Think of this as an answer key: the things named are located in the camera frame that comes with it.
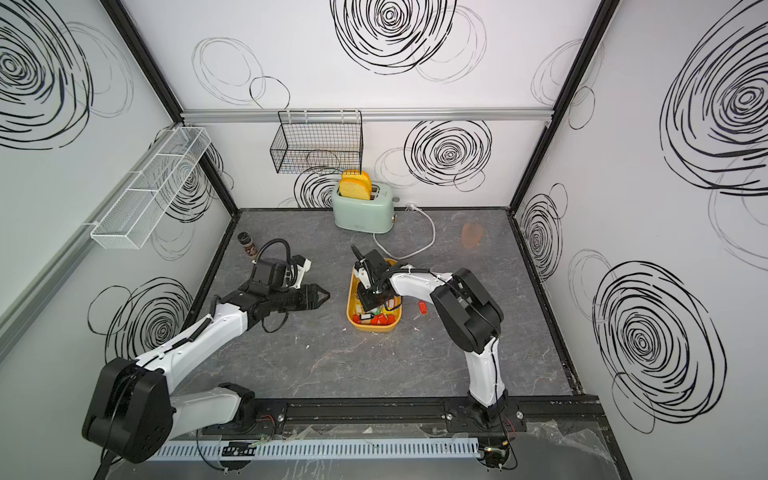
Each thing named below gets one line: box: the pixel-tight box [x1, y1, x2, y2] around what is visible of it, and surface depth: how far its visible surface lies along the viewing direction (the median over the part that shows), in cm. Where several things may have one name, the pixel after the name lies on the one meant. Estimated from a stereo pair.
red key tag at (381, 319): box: [370, 313, 397, 326], surface depth 93 cm
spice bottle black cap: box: [237, 232, 258, 260], surface depth 102 cm
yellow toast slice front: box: [339, 174, 371, 200], surface depth 103 cm
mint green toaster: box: [332, 183, 398, 233], surface depth 107 cm
